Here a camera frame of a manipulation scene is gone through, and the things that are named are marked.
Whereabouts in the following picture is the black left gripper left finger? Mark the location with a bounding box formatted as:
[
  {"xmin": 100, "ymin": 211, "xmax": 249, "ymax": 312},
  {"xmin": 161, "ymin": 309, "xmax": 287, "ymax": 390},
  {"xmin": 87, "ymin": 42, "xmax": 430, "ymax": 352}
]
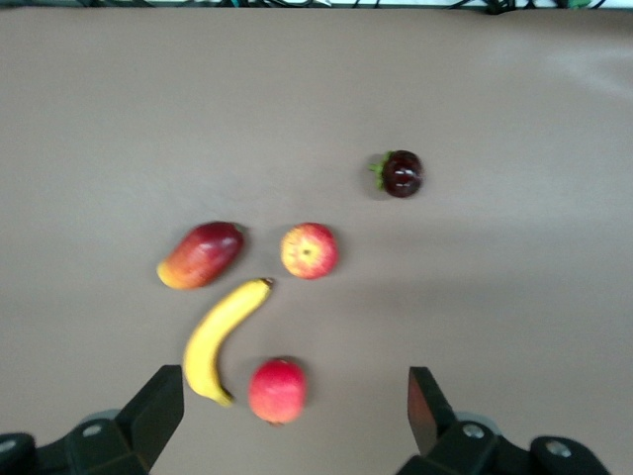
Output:
[{"xmin": 0, "ymin": 365, "xmax": 185, "ymax": 475}]

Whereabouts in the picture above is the red yellow mango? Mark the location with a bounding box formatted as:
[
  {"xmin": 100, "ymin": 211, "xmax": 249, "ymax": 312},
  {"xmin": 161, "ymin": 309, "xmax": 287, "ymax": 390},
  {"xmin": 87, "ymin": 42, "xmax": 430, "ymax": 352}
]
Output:
[{"xmin": 156, "ymin": 221, "xmax": 246, "ymax": 291}]

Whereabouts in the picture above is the red pomegranate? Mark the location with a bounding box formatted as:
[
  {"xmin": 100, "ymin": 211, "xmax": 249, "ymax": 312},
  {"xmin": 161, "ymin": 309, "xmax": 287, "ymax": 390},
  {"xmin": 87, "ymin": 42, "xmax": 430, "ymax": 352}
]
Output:
[{"xmin": 246, "ymin": 356, "xmax": 308, "ymax": 428}]

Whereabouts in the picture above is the dark purple mangosteen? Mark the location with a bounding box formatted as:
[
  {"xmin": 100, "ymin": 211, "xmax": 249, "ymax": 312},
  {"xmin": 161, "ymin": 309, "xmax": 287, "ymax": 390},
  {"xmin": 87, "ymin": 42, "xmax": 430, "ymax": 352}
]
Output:
[{"xmin": 368, "ymin": 149, "xmax": 426, "ymax": 199}]

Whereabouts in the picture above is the yellow banana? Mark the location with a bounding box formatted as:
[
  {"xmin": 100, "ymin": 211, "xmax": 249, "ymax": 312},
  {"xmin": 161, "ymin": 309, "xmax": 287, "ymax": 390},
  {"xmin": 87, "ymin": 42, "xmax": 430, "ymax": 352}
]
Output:
[{"xmin": 182, "ymin": 277, "xmax": 276, "ymax": 408}]

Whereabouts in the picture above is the red yellow apple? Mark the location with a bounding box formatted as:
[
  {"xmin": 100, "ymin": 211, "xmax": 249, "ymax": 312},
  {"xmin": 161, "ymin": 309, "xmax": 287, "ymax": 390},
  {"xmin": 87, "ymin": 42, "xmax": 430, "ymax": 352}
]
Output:
[{"xmin": 280, "ymin": 222, "xmax": 340, "ymax": 281}]

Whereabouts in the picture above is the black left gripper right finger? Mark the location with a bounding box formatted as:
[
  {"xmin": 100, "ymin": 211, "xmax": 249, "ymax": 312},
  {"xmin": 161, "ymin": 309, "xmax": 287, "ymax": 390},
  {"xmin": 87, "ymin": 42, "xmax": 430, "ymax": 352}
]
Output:
[{"xmin": 398, "ymin": 366, "xmax": 617, "ymax": 475}]

